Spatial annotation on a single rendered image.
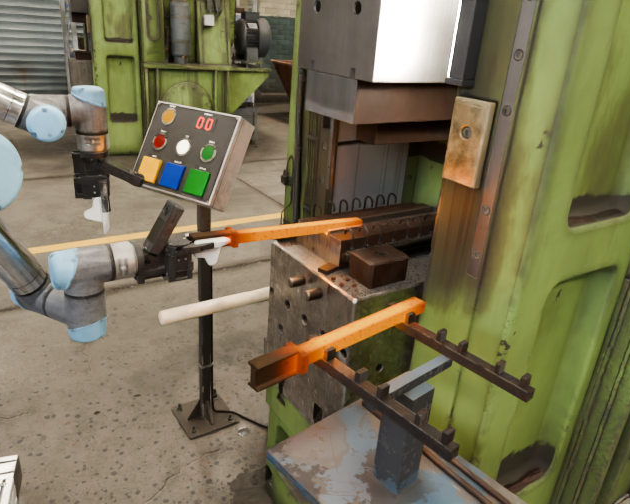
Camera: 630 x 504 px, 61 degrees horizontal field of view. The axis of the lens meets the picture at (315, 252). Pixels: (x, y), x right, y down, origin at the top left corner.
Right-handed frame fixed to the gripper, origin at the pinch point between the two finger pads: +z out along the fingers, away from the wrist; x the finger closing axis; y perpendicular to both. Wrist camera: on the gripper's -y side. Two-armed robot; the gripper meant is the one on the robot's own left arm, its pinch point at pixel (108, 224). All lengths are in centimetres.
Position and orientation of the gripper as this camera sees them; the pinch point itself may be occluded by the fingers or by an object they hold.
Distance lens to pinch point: 154.4
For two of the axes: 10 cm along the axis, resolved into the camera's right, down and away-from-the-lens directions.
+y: -9.5, 0.6, -3.1
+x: 3.1, 4.0, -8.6
